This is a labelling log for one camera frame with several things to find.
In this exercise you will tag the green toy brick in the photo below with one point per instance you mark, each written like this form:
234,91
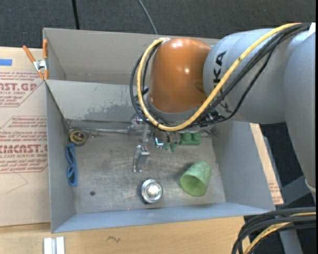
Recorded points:
190,139

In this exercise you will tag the black and yellow tape measure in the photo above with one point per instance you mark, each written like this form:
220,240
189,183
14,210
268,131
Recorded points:
77,137

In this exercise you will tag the grey metal bin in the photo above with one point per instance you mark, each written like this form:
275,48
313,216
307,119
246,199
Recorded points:
108,168

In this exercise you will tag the shiny silver round bell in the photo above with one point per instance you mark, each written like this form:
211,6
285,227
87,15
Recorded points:
151,191

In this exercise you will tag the green plastic cup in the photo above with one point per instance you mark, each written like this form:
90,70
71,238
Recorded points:
197,180

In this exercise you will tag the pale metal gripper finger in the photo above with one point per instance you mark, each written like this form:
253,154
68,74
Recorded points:
136,159
144,152

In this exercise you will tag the blue sunglasses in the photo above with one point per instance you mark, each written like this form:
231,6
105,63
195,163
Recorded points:
72,165

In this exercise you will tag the brown cardboard board, red print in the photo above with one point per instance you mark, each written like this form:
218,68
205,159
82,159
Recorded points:
21,184

